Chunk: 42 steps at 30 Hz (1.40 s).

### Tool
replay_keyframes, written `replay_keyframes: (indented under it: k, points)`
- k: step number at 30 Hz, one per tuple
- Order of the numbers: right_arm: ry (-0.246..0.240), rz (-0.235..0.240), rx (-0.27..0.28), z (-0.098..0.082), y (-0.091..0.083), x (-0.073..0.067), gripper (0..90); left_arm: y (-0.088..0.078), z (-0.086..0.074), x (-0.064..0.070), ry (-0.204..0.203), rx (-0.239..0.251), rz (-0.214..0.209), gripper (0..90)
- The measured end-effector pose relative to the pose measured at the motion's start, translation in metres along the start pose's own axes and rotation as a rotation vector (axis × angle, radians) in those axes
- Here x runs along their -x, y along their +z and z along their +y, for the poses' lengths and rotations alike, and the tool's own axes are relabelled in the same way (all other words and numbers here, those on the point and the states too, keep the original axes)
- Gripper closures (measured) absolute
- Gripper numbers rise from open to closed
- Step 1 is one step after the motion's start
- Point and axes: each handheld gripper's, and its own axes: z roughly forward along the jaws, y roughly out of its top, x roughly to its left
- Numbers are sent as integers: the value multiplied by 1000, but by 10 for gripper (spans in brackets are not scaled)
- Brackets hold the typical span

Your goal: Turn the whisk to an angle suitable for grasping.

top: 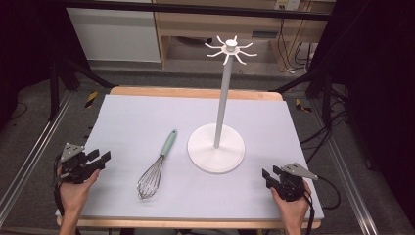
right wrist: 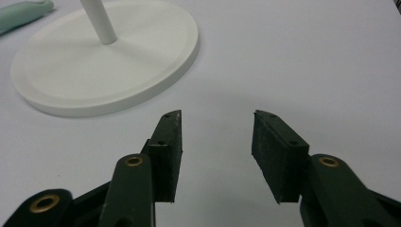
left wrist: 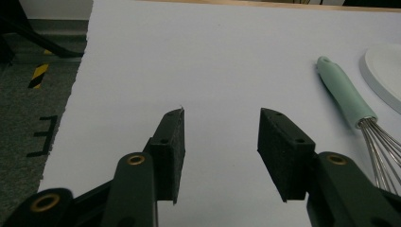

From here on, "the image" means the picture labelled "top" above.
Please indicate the pale lilac table mat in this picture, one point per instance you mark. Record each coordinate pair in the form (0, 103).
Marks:
(195, 186)

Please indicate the person's right hand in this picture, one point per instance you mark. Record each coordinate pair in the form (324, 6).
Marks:
(293, 209)

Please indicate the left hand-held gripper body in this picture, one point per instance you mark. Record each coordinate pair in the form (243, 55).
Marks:
(75, 164)

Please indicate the wooden table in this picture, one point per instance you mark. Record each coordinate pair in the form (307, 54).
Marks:
(195, 93)

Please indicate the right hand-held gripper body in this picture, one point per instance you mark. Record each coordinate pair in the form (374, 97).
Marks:
(290, 184)

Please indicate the white hook stand rack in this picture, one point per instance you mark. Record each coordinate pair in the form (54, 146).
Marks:
(217, 147)

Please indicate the black metal frame bar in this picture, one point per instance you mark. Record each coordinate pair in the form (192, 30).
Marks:
(195, 9)

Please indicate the person's left hand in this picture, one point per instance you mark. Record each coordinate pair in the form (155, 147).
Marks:
(75, 192)

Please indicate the yellow black tape marker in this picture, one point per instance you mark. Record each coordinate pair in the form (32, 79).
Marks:
(302, 106)
(91, 99)

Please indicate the white cabinet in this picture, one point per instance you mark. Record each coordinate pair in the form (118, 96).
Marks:
(114, 36)

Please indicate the metal floor rail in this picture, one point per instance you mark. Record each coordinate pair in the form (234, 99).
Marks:
(29, 160)
(350, 176)

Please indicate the black metal stand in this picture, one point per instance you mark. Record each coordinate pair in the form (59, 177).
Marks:
(321, 84)
(65, 75)

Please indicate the light wooden desk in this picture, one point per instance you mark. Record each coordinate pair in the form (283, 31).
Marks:
(208, 26)

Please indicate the dark curtain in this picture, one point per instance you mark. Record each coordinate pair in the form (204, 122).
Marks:
(29, 42)
(381, 98)

